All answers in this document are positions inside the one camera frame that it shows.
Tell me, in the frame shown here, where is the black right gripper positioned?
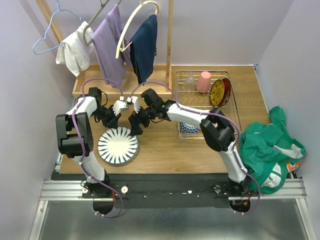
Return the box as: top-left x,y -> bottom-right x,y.
127,104 -> 156,137

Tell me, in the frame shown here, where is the white blue striped plate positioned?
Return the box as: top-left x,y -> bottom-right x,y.
97,126 -> 140,166

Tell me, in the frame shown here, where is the blue white patterned bowl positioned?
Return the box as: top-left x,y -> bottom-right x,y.
179,122 -> 200,135

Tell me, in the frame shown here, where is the clear drinking glass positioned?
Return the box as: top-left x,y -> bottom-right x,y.
183,75 -> 195,92

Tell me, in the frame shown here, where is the pink cup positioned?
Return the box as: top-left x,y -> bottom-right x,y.
196,71 -> 211,93

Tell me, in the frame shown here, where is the yellow patterned plate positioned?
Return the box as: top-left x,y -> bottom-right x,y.
209,79 -> 225,107

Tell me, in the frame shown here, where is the red floral plate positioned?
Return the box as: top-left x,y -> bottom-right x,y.
219,78 -> 232,107

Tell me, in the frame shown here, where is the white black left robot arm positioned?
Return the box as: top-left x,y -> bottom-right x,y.
55,87 -> 121,198

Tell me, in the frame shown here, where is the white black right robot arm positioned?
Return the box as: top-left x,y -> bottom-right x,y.
126,88 -> 251,196

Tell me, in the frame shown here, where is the wooden clothes rack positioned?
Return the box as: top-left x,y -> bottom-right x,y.
36,0 -> 174,99

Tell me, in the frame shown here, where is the cream wooden hanger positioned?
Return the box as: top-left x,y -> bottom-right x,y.
115,0 -> 160,60

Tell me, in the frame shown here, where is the navy blue cloth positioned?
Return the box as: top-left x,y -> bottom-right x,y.
130,14 -> 158,84

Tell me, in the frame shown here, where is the white cloth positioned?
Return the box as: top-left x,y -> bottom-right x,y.
55,21 -> 95,77

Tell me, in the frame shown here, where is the grey hanger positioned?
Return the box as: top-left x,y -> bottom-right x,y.
82,0 -> 110,47

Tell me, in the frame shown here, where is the purple cloth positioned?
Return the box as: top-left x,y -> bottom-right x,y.
92,4 -> 132,88

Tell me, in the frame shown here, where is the green cloth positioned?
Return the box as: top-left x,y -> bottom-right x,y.
238,106 -> 307,194

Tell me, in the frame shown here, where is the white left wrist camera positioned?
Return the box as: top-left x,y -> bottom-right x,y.
112,95 -> 129,116

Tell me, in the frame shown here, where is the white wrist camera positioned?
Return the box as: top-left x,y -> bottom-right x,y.
112,95 -> 129,116
126,96 -> 141,114

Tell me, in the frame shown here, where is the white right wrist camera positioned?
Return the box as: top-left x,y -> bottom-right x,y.
126,96 -> 141,114

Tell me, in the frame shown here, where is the metal wire dish rack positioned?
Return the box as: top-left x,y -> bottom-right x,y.
175,70 -> 242,141

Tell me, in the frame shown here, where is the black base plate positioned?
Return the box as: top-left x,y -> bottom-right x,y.
82,173 -> 261,210

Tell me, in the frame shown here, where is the aluminium rail frame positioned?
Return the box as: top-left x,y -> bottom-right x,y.
28,64 -> 316,240

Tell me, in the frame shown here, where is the blue wire hanger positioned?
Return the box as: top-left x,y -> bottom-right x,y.
32,0 -> 83,55

